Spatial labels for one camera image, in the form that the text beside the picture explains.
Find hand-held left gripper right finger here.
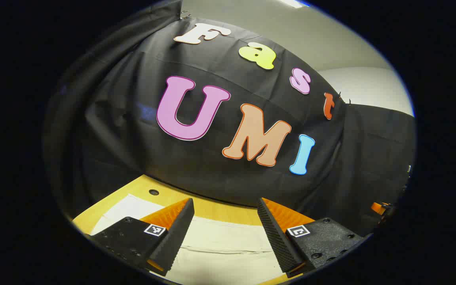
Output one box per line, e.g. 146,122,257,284
257,198,365,278

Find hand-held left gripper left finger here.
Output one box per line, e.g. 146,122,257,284
87,198,195,277

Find cream white jeans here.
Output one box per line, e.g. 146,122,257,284
89,194,288,285

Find black backdrop cloth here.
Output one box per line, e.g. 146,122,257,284
42,0,416,238

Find ceiling light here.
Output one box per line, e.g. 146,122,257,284
279,0,312,9

